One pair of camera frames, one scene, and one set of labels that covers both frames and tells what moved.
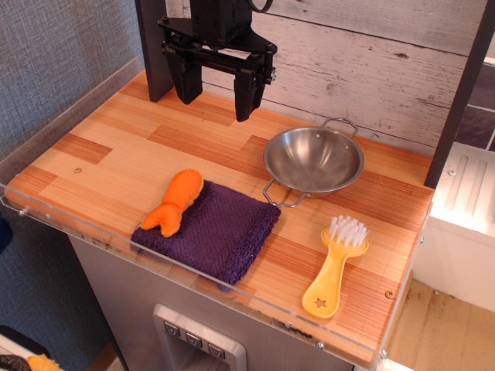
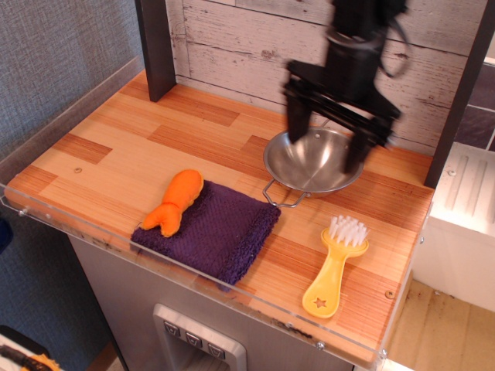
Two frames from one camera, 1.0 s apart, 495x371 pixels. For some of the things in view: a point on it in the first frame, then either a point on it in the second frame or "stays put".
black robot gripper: [220, 32] -> [346, 89]
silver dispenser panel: [184, 344] stays put
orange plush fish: [182, 188] stays put
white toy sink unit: [456, 251] stays put
